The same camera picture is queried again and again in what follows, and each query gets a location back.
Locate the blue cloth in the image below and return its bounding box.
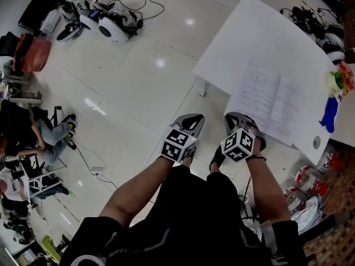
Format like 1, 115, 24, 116
318, 96, 340, 134

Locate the person's black clothing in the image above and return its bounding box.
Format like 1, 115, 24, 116
59, 165, 307, 266

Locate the person's right forearm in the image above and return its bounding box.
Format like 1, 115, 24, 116
245, 153, 292, 223

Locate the red bag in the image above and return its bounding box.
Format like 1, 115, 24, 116
11, 33, 52, 73

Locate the grey cloth pile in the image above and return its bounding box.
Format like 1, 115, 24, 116
290, 195, 324, 236

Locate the pile of clear plastic bottles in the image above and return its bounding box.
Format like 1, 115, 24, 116
282, 145, 342, 220

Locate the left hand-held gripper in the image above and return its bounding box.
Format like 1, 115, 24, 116
160, 113, 206, 163

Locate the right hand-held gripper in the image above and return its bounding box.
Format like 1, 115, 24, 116
220, 111, 267, 163

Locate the person's left forearm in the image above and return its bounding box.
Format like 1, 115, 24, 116
98, 155, 176, 228

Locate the black open case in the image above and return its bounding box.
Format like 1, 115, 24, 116
17, 0, 64, 33

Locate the power strip cable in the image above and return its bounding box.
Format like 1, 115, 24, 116
69, 140, 120, 191

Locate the person's right shoe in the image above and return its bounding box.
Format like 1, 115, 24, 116
209, 145, 226, 173

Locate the white table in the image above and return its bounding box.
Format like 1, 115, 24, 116
192, 0, 338, 166

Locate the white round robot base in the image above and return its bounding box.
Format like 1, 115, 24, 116
322, 31, 347, 65

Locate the white paper notebook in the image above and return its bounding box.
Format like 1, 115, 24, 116
223, 61, 303, 151

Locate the white box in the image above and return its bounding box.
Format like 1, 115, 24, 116
39, 9, 62, 34

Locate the black swivel chair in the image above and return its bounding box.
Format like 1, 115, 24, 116
29, 105, 78, 152

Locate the white robot pod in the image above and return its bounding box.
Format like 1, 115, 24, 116
79, 8, 101, 32
56, 1, 94, 43
98, 7, 140, 44

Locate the black office chair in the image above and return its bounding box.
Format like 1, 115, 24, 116
0, 31, 21, 57

